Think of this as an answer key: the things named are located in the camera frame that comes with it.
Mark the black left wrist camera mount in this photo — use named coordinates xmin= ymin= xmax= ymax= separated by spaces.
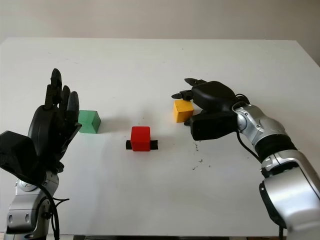
xmin=0 ymin=130 xmax=47 ymax=187

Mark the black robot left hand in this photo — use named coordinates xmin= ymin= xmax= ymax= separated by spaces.
xmin=27 ymin=67 xmax=83 ymax=173

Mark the red wooden block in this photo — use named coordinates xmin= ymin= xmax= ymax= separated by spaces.
xmin=130 ymin=126 xmax=151 ymax=153

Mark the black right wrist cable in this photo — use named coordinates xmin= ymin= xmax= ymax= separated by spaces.
xmin=234 ymin=93 xmax=263 ymax=164

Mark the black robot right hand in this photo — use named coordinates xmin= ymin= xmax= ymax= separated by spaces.
xmin=171 ymin=77 xmax=238 ymax=126

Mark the green wooden block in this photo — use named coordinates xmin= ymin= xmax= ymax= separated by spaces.
xmin=77 ymin=109 xmax=102 ymax=135

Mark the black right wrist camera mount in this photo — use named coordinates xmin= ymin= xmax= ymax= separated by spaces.
xmin=190 ymin=111 xmax=239 ymax=141

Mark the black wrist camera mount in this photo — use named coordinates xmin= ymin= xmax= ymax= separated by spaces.
xmin=190 ymin=111 xmax=239 ymax=141
xmin=0 ymin=130 xmax=47 ymax=187

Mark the yellow wooden block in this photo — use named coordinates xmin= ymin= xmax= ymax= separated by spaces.
xmin=173 ymin=99 xmax=195 ymax=124

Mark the black tape strip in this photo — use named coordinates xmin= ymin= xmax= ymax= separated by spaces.
xmin=125 ymin=140 xmax=159 ymax=151

